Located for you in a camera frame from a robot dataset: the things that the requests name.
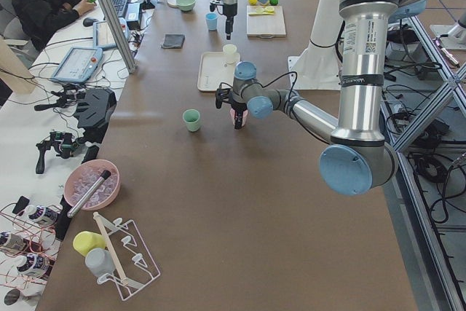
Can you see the blue cup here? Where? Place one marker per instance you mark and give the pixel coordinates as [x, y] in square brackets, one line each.
[211, 21]

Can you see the yellow plastic knife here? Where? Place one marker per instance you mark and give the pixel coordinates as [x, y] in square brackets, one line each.
[261, 13]

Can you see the grey cup on rack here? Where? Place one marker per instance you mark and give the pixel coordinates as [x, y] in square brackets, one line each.
[99, 262]

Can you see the grey folded cloth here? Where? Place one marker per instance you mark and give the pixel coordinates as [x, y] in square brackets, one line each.
[173, 41]

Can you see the cream rabbit tray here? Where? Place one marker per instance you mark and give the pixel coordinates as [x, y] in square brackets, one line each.
[214, 70]

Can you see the pink bowl with ice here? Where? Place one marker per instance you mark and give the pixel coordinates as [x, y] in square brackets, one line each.
[82, 178]

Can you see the yellow cup on rack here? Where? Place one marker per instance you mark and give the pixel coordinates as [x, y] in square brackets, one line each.
[85, 241]

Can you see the aluminium frame post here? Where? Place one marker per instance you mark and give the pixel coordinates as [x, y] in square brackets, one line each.
[119, 37]

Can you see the light green bowl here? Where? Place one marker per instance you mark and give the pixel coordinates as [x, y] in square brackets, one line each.
[185, 5]

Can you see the pink cup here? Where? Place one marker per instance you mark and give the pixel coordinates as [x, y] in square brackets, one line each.
[245, 115]

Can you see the white wire cup rack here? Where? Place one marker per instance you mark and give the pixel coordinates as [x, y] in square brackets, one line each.
[135, 267]

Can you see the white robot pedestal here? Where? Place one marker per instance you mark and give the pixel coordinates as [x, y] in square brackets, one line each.
[318, 65]

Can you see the wooden stand base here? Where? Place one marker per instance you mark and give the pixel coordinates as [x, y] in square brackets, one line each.
[172, 3]

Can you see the wooden cutting board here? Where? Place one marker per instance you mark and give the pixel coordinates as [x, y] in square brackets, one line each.
[266, 26]

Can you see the computer mouse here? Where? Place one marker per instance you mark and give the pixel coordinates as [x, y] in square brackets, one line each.
[89, 21]

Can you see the metal tube black tip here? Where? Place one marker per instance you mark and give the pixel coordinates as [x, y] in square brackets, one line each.
[90, 192]

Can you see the blue teach pendant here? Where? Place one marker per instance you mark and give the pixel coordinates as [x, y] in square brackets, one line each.
[78, 65]
[102, 36]

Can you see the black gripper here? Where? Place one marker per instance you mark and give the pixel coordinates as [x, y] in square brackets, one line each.
[237, 106]
[229, 11]

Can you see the cream yellow cup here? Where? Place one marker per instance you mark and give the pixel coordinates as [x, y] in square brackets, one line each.
[230, 53]

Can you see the green cup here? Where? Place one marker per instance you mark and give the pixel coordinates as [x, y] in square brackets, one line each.
[191, 118]

